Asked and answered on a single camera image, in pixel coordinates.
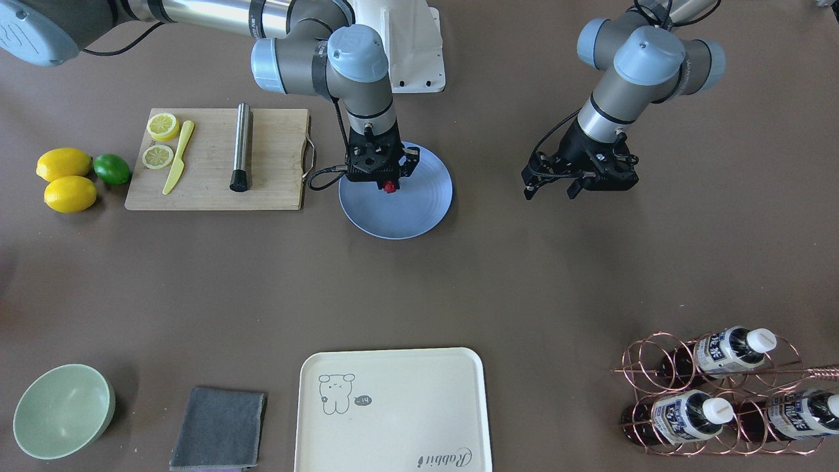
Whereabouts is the steel muddler black tip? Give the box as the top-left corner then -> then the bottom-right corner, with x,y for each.
229,102 -> 252,192

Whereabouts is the yellow plastic knife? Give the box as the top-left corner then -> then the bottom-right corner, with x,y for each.
162,120 -> 195,195

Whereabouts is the black camera cable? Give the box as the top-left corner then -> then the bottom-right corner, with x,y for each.
307,98 -> 351,192

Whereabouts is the grey folded cloth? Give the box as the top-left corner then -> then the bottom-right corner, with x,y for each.
170,387 -> 265,471

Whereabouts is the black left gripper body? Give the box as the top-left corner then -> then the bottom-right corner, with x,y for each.
545,121 -> 639,191

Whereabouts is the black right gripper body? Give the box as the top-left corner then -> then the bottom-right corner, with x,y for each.
345,125 -> 420,184

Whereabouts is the copper wire bottle rack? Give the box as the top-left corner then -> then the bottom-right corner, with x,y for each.
614,332 -> 837,457

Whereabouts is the yellow lemon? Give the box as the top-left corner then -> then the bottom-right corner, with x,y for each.
44,176 -> 97,213
35,147 -> 92,182

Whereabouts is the dark drink bottle back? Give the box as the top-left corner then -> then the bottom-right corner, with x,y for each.
738,389 -> 838,443

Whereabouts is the dark drink bottle middle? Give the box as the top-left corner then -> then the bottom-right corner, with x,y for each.
657,326 -> 778,388

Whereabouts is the dark drink bottle front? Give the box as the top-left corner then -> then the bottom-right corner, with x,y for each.
620,389 -> 734,447

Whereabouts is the blue plate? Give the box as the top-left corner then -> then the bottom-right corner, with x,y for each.
338,142 -> 453,239

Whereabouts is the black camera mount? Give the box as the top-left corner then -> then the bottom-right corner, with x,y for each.
521,151 -> 556,186

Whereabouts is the green bowl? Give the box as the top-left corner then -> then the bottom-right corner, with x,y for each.
13,364 -> 116,460

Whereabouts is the lemon slice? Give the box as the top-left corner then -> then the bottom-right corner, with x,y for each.
141,144 -> 175,170
146,111 -> 181,142

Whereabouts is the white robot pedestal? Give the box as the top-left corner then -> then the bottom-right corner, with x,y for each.
350,1 -> 446,94

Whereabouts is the dark drink bottle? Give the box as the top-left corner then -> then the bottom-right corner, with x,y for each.
657,326 -> 778,388
620,389 -> 734,447
738,389 -> 838,443

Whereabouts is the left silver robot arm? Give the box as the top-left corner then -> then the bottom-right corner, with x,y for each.
522,1 -> 726,199

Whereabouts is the wooden cutting board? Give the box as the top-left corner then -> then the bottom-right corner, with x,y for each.
124,108 -> 309,211

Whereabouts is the cream plastic tray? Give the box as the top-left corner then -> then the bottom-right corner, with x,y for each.
294,347 -> 494,471

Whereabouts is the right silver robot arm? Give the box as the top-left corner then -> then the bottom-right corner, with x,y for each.
1,1 -> 420,193

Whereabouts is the green lime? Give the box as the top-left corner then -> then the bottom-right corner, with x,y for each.
92,153 -> 132,185

